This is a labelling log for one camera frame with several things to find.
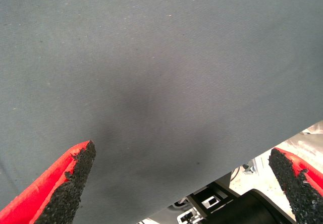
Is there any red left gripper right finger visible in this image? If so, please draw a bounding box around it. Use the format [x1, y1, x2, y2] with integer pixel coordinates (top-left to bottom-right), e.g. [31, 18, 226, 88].
[268, 147, 323, 224]

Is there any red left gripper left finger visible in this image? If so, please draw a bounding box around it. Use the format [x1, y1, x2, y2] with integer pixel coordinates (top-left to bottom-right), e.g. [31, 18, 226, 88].
[0, 140, 96, 224]

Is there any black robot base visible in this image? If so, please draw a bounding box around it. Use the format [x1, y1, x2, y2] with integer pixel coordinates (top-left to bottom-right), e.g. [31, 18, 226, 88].
[209, 188, 296, 224]

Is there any dark grey table cloth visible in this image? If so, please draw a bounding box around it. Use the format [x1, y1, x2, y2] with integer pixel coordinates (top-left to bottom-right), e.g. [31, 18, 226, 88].
[0, 0, 323, 224]

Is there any black metal frame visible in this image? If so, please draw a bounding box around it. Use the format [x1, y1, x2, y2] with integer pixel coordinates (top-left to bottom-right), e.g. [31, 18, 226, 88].
[188, 176, 240, 218]

